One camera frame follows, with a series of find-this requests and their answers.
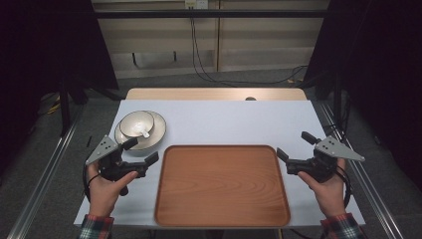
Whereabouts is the yellow floor cable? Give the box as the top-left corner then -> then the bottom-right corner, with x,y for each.
46,102 -> 62,116

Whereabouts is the black hanging wall cable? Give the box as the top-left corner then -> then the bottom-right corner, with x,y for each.
189,6 -> 309,88

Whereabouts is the person's left hand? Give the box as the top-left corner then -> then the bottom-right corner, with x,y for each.
87,161 -> 139,218

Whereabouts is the white cup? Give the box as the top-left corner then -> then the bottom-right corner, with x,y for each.
113,110 -> 167,152

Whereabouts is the aluminium floor rail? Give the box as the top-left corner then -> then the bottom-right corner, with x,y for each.
317,101 -> 404,239
6,103 -> 86,239

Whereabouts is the wooden table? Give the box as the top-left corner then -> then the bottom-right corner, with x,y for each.
124,87 -> 309,102

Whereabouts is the black curtain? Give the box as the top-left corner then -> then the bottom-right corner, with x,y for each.
303,0 -> 422,190
0,0 -> 119,167

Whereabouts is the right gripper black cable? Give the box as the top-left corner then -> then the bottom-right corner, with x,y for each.
334,165 -> 352,209

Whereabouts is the white wall socket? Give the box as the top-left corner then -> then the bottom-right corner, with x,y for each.
184,0 -> 209,10

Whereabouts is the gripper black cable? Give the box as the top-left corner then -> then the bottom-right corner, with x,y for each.
82,163 -> 102,203
334,165 -> 352,209

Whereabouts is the black upright stand post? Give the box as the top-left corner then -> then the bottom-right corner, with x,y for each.
59,79 -> 73,137

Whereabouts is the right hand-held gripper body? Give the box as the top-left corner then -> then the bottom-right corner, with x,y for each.
286,134 -> 366,184

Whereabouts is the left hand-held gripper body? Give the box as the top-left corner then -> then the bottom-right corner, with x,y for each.
85,133 -> 149,197

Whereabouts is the person's right hand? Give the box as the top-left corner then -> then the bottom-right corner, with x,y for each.
297,158 -> 348,219

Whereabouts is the wooden tray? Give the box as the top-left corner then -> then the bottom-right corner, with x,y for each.
153,144 -> 292,229

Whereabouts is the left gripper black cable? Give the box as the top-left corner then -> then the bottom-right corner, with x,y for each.
82,163 -> 102,203

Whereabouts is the cream cup with dark rim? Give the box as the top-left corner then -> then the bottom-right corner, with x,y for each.
118,111 -> 155,138

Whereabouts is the black horizontal frame bar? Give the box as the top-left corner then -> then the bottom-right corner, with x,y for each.
94,9 -> 332,19

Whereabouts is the white table cover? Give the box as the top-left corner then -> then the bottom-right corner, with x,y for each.
73,99 -> 366,230

